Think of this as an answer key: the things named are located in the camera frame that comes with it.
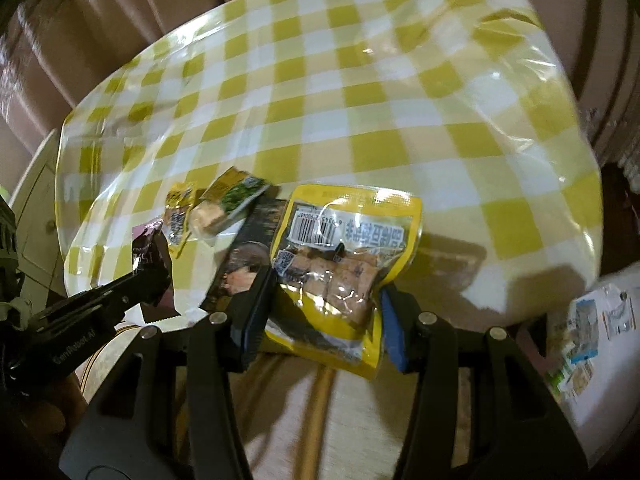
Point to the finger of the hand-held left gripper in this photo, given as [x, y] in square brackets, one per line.
[125, 287]
[132, 307]

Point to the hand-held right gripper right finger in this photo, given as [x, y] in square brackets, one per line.
[392, 332]

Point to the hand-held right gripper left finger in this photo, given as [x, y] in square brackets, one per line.
[255, 320]

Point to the maroon snack packet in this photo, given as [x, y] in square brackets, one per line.
[155, 250]

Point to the yellow snack pouch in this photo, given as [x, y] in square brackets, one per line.
[345, 240]

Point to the white box with purple rim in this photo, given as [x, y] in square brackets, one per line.
[615, 365]

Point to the person's left hand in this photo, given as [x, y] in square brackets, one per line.
[62, 405]

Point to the black snack packet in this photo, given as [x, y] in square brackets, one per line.
[250, 255]

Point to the small yellow snack packet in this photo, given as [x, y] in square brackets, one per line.
[179, 215]

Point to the striped beige cushion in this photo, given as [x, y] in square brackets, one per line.
[310, 410]

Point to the green and yellow snack packet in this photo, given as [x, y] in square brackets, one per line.
[235, 195]

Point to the blue and white snack packet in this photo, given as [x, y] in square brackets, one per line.
[575, 345]

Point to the yellow checked tablecloth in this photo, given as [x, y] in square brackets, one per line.
[350, 85]

